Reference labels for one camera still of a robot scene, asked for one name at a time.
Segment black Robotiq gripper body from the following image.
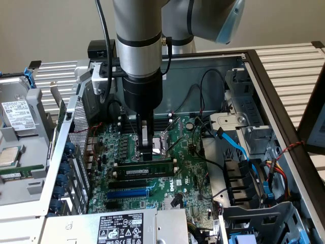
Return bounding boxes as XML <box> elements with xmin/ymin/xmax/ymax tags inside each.
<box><xmin>122</xmin><ymin>72</ymin><xmax>164</xmax><ymax>116</ymax></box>

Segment green RAM stick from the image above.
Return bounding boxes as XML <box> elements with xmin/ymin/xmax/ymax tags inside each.
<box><xmin>112</xmin><ymin>161</ymin><xmax>176</xmax><ymax>178</ymax></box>
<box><xmin>0</xmin><ymin>164</ymin><xmax>44</xmax><ymax>180</ymax></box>

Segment CPU socket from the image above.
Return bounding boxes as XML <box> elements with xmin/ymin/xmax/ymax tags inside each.
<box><xmin>133</xmin><ymin>132</ymin><xmax>171</xmax><ymax>162</ymax></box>

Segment thin silver locking lever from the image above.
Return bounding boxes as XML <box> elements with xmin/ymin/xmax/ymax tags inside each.
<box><xmin>166</xmin><ymin>136</ymin><xmax>190</xmax><ymax>156</ymax></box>
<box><xmin>121</xmin><ymin>106</ymin><xmax>137</xmax><ymax>138</ymax></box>

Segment silver socket cover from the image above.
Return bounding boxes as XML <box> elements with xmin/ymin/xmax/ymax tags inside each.
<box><xmin>162</xmin><ymin>117</ymin><xmax>184</xmax><ymax>153</ymax></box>

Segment long black expansion slot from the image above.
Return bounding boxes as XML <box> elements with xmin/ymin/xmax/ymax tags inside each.
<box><xmin>108</xmin><ymin>177</ymin><xmax>147</xmax><ymax>190</ymax></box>

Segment open grey PC case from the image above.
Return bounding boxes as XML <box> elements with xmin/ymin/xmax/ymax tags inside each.
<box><xmin>39</xmin><ymin>49</ymin><xmax>325</xmax><ymax>244</ymax></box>

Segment green Dell motherboard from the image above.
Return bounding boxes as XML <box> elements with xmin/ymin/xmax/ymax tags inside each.
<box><xmin>87</xmin><ymin>115</ymin><xmax>219</xmax><ymax>229</ymax></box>

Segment blue expansion slot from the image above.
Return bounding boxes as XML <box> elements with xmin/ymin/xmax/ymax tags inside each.
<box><xmin>106</xmin><ymin>188</ymin><xmax>149</xmax><ymax>200</ymax></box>

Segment silver chipset heatsink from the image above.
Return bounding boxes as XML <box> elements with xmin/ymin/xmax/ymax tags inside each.
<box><xmin>162</xmin><ymin>197</ymin><xmax>185</xmax><ymax>209</ymax></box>

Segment black rectangular box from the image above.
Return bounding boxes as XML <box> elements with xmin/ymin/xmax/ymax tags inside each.
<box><xmin>87</xmin><ymin>40</ymin><xmax>119</xmax><ymax>59</ymax></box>

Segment silver power supply unit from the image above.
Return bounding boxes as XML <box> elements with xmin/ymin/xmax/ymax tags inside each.
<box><xmin>43</xmin><ymin>208</ymin><xmax>190</xmax><ymax>244</ymax></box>

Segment blue expansion card retainer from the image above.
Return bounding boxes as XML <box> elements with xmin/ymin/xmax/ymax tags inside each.
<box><xmin>49</xmin><ymin>141</ymin><xmax>76</xmax><ymax>217</ymax></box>

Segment black fan housing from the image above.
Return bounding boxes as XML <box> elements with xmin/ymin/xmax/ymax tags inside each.
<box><xmin>223</xmin><ymin>159</ymin><xmax>267</xmax><ymax>206</ymax></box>

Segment tall grey metal disk bay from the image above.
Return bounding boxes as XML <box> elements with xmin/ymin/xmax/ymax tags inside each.
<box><xmin>224</xmin><ymin>68</ymin><xmax>277</xmax><ymax>156</ymax></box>

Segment grey parts rack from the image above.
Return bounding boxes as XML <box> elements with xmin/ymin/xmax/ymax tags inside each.
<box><xmin>0</xmin><ymin>76</ymin><xmax>55</xmax><ymax>206</ymax></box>

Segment silver hard disk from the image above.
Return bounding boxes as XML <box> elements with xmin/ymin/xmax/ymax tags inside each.
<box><xmin>0</xmin><ymin>77</ymin><xmax>39</xmax><ymax>135</ymax></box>

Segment blue plastic latch tab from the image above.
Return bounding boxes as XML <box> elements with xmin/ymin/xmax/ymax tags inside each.
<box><xmin>263</xmin><ymin>181</ymin><xmax>274</xmax><ymax>201</ymax></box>

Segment wide grey metal disk bay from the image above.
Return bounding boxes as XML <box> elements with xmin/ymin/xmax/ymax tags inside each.
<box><xmin>219</xmin><ymin>200</ymin><xmax>313</xmax><ymax>244</ymax></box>

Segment blue plastic carrier block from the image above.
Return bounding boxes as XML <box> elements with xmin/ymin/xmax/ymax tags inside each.
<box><xmin>230</xmin><ymin>233</ymin><xmax>257</xmax><ymax>244</ymax></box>

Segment silver CPU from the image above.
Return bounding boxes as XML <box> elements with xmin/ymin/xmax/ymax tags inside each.
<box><xmin>0</xmin><ymin>146</ymin><xmax>22</xmax><ymax>167</ymax></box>

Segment dark framed monitor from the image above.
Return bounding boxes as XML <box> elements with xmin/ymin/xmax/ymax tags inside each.
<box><xmin>296</xmin><ymin>57</ymin><xmax>325</xmax><ymax>155</ymax></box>

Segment blue plastic carrier strip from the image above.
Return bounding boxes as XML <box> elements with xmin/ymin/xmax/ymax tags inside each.
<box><xmin>299</xmin><ymin>227</ymin><xmax>310</xmax><ymax>244</ymax></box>

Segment thick black wire loop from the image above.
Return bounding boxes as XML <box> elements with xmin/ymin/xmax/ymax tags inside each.
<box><xmin>107</xmin><ymin>100</ymin><xmax>126</xmax><ymax>127</ymax></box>

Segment thin black cable gold connector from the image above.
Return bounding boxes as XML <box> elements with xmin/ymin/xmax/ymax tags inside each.
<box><xmin>161</xmin><ymin>36</ymin><xmax>174</xmax><ymax>75</ymax></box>

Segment black front panel wires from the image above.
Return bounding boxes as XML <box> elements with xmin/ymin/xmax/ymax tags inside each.
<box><xmin>191</xmin><ymin>115</ymin><xmax>213</xmax><ymax>156</ymax></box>

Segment wrist camera silver bracket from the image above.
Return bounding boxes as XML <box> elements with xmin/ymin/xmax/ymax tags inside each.
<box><xmin>90</xmin><ymin>62</ymin><xmax>127</xmax><ymax>95</ymax></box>

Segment short black looped wire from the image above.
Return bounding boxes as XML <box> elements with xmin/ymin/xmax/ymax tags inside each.
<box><xmin>170</xmin><ymin>83</ymin><xmax>204</xmax><ymax>115</ymax></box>

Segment long black looped wire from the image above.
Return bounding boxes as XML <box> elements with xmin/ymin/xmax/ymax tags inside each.
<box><xmin>199</xmin><ymin>69</ymin><xmax>227</xmax><ymax>114</ymax></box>

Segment black angled wire plug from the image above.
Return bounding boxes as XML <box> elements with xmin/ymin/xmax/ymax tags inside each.
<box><xmin>170</xmin><ymin>193</ymin><xmax>183</xmax><ymax>208</ymax></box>

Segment thick black curved wire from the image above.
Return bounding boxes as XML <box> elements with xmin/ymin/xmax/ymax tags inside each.
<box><xmin>203</xmin><ymin>157</ymin><xmax>225</xmax><ymax>170</ymax></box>

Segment thin red wire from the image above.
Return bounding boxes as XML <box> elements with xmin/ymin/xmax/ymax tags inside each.
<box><xmin>68</xmin><ymin>121</ymin><xmax>105</xmax><ymax>134</ymax></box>

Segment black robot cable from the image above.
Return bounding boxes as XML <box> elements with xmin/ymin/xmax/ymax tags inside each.
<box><xmin>94</xmin><ymin>0</ymin><xmax>114</xmax><ymax>103</ymax></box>

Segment silver metal latch bracket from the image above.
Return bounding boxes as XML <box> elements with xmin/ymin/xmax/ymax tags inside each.
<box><xmin>209</xmin><ymin>112</ymin><xmax>249</xmax><ymax>138</ymax></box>

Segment green graphics card silver bracket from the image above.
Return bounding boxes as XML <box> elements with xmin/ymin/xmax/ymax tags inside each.
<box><xmin>48</xmin><ymin>80</ymin><xmax>69</xmax><ymax>166</ymax></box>

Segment blue flat SATA wire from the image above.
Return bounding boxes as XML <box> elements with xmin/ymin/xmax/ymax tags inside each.
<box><xmin>215</xmin><ymin>128</ymin><xmax>259</xmax><ymax>178</ymax></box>

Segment thin black curved wire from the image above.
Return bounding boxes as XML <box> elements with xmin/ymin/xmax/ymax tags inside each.
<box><xmin>212</xmin><ymin>187</ymin><xmax>231</xmax><ymax>199</ymax></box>

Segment yellow black power wires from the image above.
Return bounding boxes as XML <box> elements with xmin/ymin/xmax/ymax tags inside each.
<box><xmin>187</xmin><ymin>220</ymin><xmax>219</xmax><ymax>244</ymax></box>

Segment blue plastic disk rail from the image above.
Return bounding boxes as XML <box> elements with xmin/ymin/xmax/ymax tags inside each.
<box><xmin>24</xmin><ymin>66</ymin><xmax>36</xmax><ymax>89</ymax></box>

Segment coloured power wire bundle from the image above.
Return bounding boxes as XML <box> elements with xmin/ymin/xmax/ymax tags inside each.
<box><xmin>265</xmin><ymin>157</ymin><xmax>291</xmax><ymax>201</ymax></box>

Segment red black twisted wire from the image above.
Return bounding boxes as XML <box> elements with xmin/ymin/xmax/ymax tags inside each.
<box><xmin>275</xmin><ymin>139</ymin><xmax>306</xmax><ymax>163</ymax></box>

